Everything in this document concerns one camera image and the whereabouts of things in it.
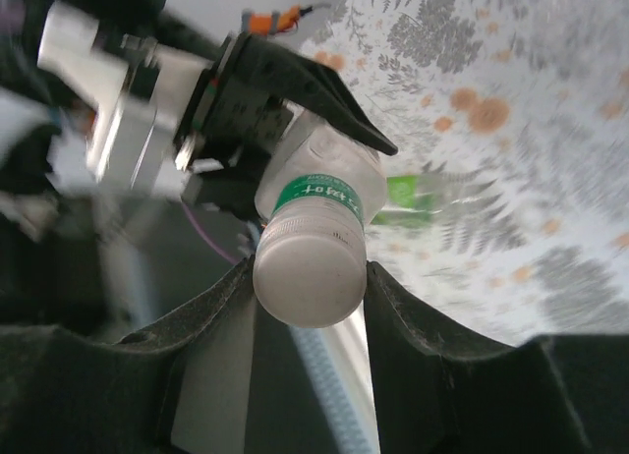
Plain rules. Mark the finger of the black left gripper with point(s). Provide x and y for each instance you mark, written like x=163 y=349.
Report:
x=324 y=95
x=221 y=191

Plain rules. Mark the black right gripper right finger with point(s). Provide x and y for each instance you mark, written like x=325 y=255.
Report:
x=491 y=400

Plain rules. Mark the clear bottle light green label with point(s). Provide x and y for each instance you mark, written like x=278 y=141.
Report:
x=400 y=191

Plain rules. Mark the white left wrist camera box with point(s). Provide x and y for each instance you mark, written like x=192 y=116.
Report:
x=74 y=46

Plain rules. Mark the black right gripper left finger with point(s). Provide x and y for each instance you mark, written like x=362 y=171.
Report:
x=98 y=390

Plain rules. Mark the clear bottle dark green label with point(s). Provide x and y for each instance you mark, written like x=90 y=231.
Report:
x=319 y=198

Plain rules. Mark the large white bottle cap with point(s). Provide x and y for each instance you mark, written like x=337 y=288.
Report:
x=304 y=277

